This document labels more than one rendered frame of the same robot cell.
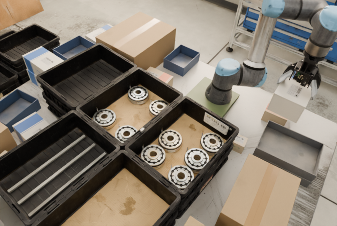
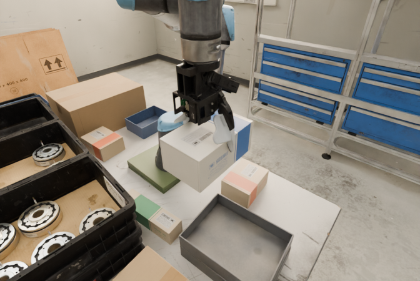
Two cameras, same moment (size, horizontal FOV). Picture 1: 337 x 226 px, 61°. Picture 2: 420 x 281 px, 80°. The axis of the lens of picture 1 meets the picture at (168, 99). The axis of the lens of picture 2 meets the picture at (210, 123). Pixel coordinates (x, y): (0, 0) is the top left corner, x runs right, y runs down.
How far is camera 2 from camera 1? 0.79 m
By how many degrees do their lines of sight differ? 15
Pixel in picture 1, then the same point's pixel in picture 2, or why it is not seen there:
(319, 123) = (306, 202)
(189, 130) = (85, 203)
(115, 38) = (64, 94)
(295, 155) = (247, 253)
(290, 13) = not seen: outside the picture
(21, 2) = (59, 83)
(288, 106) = (180, 160)
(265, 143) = (204, 230)
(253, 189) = not seen: outside the picture
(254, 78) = not seen: hidden behind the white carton
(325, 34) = (187, 11)
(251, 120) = (207, 194)
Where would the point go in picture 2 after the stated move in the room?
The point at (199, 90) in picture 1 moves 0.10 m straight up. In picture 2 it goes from (150, 153) to (148, 135)
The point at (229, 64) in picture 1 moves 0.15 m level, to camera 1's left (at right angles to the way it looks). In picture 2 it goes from (172, 116) to (136, 113)
